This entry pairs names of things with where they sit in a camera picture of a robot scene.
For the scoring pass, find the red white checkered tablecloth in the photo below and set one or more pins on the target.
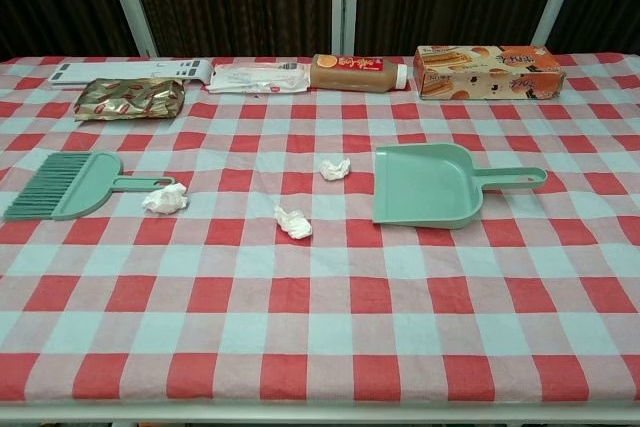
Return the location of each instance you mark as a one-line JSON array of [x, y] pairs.
[[320, 297]]

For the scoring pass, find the tissue top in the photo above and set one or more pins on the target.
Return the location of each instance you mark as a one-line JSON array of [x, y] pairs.
[[332, 169]]

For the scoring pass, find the orange drink bottle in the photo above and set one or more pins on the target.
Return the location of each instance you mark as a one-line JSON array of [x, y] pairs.
[[350, 74]]

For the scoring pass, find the orange snack box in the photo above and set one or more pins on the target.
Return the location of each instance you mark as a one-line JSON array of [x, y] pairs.
[[490, 72]]

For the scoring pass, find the tissue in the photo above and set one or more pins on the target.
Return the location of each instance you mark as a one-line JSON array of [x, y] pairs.
[[165, 199], [295, 224], [332, 169]]

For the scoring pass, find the green plastic dustpan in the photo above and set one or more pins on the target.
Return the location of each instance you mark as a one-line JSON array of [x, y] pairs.
[[425, 187]]

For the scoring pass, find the green plastic hand brush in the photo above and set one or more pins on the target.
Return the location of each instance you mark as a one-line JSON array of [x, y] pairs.
[[85, 187]]

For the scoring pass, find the gold foil snack bag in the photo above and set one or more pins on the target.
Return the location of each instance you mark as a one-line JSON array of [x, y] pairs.
[[130, 99]]

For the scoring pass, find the white plastic package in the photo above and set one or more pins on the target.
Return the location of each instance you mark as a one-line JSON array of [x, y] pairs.
[[250, 78]]

